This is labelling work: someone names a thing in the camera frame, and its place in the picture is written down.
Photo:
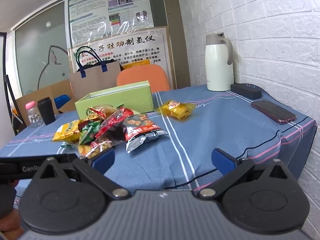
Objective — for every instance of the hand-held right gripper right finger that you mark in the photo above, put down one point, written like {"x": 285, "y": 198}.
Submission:
{"x": 222, "y": 161}

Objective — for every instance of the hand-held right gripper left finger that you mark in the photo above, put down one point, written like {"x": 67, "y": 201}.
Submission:
{"x": 103, "y": 159}

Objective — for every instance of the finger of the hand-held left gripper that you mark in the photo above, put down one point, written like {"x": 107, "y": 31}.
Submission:
{"x": 67, "y": 159}

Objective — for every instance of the pile of snack packets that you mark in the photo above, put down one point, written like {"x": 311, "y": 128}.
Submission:
{"x": 112, "y": 127}

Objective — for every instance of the light green cardboard box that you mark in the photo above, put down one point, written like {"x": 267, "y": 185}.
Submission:
{"x": 120, "y": 97}

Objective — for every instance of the yellow single snack bag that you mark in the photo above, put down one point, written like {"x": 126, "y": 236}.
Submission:
{"x": 176, "y": 110}

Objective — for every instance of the person's left hand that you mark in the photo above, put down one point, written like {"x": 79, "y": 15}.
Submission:
{"x": 11, "y": 223}

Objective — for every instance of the blue striped tablecloth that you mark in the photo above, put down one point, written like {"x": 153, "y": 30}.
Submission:
{"x": 200, "y": 135}

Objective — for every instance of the black cup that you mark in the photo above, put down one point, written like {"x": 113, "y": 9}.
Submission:
{"x": 46, "y": 111}

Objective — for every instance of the clear bottle pink cap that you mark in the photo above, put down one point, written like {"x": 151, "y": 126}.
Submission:
{"x": 34, "y": 115}

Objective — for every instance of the blue plastic chair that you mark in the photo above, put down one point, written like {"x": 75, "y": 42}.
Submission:
{"x": 61, "y": 100}

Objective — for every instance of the smartphone with pink case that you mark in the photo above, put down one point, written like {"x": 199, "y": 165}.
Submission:
{"x": 273, "y": 111}

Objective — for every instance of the brown cardboard box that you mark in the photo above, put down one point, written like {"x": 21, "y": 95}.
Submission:
{"x": 37, "y": 93}

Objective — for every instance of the black rectangular case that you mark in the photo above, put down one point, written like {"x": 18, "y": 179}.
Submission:
{"x": 246, "y": 90}

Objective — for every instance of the black stand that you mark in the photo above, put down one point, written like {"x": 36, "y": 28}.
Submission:
{"x": 10, "y": 92}

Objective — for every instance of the orange chair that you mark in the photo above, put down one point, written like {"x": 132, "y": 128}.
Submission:
{"x": 142, "y": 76}

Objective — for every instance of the cat outline window sticker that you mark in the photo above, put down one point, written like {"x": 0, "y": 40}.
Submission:
{"x": 52, "y": 67}

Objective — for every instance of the white thermal jug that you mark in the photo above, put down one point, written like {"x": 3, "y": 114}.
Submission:
{"x": 217, "y": 65}

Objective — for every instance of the yellow plastic bag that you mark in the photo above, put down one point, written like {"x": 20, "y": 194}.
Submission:
{"x": 136, "y": 64}

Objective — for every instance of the white text sign board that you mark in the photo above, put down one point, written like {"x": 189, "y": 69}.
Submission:
{"x": 140, "y": 46}

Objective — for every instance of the green wall poster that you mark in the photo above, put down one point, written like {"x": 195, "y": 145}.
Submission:
{"x": 87, "y": 10}

